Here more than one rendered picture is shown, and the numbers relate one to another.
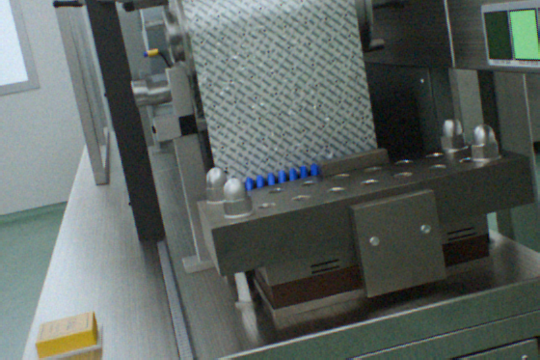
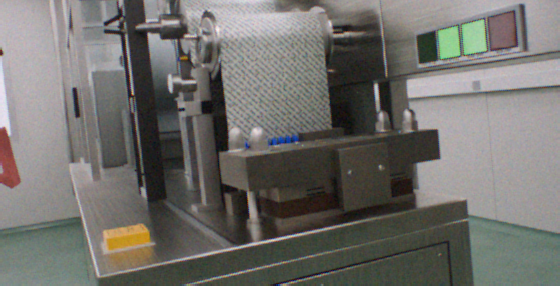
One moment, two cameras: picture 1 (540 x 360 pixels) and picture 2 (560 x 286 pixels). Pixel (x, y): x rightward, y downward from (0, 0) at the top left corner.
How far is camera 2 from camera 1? 0.27 m
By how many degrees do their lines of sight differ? 15
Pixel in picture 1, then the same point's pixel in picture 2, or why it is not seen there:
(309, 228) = (308, 162)
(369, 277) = (346, 197)
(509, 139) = not seen: hidden behind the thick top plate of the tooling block
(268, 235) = (282, 164)
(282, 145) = (273, 122)
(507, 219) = not seen: hidden behind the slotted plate
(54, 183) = (21, 211)
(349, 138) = (315, 122)
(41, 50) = (23, 115)
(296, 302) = (295, 215)
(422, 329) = (382, 231)
